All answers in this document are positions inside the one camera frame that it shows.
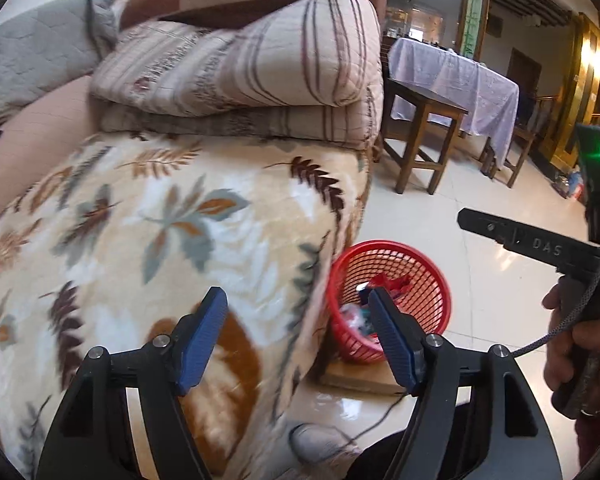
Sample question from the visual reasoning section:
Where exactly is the grey braided cable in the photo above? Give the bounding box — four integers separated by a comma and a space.
510, 199, 600, 361

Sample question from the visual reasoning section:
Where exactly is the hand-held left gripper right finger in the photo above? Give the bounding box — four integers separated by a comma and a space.
367, 287, 563, 480

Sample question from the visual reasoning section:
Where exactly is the pink bed sheet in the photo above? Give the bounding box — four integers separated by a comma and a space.
0, 75, 106, 241

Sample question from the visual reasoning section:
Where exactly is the tan flat board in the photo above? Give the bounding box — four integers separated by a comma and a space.
320, 357, 406, 396

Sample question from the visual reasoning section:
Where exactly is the green hanging scroll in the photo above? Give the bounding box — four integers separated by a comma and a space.
462, 0, 483, 58

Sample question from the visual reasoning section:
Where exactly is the striped floral quilt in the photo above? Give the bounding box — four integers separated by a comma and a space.
89, 0, 385, 151

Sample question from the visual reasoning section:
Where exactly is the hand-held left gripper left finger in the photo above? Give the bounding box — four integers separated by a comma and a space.
35, 286, 229, 480

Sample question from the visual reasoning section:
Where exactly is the red plastic basket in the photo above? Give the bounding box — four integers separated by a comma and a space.
327, 240, 452, 365

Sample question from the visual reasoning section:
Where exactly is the person's dark trouser leg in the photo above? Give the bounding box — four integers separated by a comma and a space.
342, 405, 473, 480

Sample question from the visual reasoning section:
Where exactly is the golden wooden door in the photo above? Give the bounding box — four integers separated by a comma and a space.
540, 10, 600, 171

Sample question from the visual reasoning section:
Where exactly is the grey shoe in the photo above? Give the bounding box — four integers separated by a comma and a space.
289, 422, 363, 466

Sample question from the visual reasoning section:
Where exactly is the person's right hand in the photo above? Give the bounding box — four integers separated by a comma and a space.
541, 282, 600, 413

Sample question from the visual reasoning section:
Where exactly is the leaf print blanket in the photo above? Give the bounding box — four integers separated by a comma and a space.
0, 130, 373, 480

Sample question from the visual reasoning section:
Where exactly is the thin black cable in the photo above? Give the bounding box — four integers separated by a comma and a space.
347, 390, 416, 448

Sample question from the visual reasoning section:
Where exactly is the blue white bag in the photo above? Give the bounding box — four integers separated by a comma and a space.
555, 170, 586, 201

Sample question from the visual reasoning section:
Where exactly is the torn red packet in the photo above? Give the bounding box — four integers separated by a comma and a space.
372, 274, 413, 301

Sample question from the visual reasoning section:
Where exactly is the table with lilac cloth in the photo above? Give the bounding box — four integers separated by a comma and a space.
387, 36, 522, 168

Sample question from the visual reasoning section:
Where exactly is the grey quilt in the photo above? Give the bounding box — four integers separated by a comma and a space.
0, 0, 121, 126

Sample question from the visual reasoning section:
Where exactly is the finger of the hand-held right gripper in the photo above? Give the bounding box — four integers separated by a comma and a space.
457, 207, 519, 257

